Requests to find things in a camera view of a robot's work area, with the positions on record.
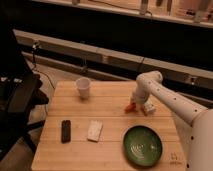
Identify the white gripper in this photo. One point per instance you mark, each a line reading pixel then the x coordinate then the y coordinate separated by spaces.
pixel 139 97

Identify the red orange pepper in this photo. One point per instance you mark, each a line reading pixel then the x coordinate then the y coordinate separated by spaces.
pixel 131 107

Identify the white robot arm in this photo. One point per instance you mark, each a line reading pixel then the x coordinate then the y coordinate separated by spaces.
pixel 199 117

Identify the green bowl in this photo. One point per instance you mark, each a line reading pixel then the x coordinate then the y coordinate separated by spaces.
pixel 142 146

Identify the white paper cup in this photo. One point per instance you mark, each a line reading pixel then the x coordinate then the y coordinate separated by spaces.
pixel 83 87

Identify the black remote control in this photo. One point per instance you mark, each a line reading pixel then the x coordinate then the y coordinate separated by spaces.
pixel 66 131

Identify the black office chair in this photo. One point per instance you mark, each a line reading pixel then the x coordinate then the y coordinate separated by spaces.
pixel 19 94

